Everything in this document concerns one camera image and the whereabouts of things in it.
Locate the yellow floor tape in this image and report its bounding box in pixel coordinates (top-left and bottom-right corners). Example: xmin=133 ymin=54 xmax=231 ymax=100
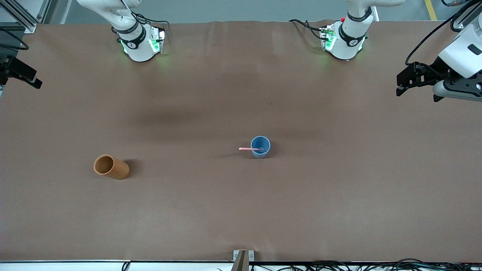
xmin=424 ymin=0 xmax=438 ymax=21

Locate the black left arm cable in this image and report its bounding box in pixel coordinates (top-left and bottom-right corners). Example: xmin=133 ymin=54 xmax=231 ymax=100
xmin=405 ymin=0 xmax=476 ymax=67

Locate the black floor cable bundle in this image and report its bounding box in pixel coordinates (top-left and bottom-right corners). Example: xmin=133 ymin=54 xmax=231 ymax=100
xmin=252 ymin=258 xmax=482 ymax=271

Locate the black left base cable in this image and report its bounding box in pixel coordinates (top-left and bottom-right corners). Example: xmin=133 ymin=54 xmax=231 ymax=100
xmin=289 ymin=19 xmax=325 ymax=40

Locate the aluminium camera mount post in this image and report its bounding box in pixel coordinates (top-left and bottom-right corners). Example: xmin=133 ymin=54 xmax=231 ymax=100
xmin=230 ymin=250 xmax=255 ymax=271

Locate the aluminium frame profile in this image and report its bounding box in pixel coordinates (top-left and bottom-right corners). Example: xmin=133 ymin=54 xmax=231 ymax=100
xmin=0 ymin=0 xmax=52 ymax=33

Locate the blue cup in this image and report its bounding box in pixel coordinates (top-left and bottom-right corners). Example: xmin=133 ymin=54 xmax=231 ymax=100
xmin=250 ymin=135 xmax=271 ymax=158

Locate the orange-brown cup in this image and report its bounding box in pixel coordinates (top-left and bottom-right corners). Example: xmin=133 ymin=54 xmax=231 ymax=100
xmin=93 ymin=154 xmax=130 ymax=180

